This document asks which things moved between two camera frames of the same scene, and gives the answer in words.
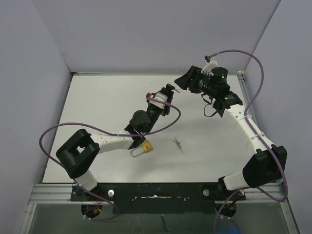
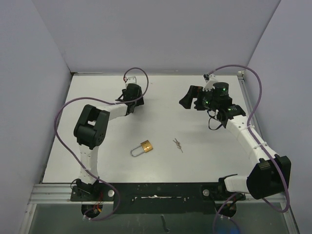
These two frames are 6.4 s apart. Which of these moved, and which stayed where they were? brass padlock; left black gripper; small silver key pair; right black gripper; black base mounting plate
Moved: left black gripper; right black gripper
Stayed: small silver key pair; black base mounting plate; brass padlock
